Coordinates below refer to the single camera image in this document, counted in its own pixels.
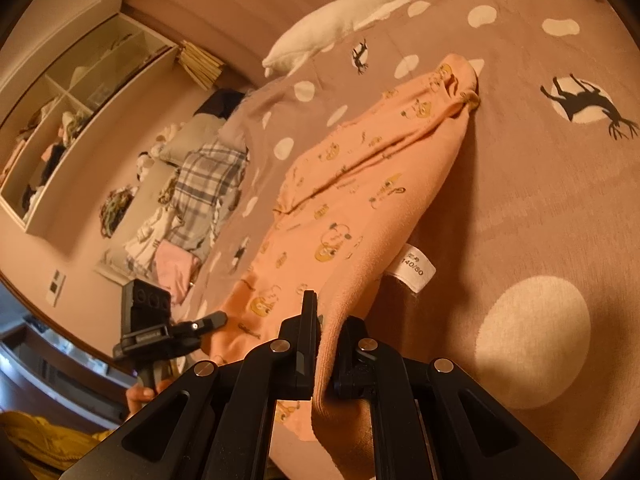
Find plaid blue white cloth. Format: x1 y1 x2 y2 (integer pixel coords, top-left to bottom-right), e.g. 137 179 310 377
167 142 247 262

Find pink folded cloth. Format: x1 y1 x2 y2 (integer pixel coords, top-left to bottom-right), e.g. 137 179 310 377
154 240 201 306

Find white wall shelf unit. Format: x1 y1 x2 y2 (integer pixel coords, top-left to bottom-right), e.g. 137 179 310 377
1 13 178 236

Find white crumpled clothes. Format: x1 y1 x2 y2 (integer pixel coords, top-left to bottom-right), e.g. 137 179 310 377
124 205 183 275

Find yellow sleeve forearm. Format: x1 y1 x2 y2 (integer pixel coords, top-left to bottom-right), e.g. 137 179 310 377
1 411 113 479

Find grey pillow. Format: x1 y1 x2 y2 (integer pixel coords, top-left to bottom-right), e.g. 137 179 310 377
150 114 224 166

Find white goose plush toy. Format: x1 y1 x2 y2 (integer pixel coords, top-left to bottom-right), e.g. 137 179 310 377
262 0 410 78

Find white wall switch plate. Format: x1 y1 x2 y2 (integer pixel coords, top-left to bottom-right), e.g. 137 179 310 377
46 270 66 307

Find orange cartoon print garment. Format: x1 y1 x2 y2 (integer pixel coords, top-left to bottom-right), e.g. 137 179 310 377
204 54 478 479

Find green patterned cloth bundle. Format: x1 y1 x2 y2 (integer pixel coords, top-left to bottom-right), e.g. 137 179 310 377
99 185 138 238

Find black white plush toy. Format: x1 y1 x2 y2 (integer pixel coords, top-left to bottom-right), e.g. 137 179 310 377
136 152 154 183

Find dark wooden furniture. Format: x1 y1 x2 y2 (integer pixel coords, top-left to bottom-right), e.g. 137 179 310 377
1 314 134 429

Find person's left hand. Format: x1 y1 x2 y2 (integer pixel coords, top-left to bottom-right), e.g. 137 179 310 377
126 377 175 417

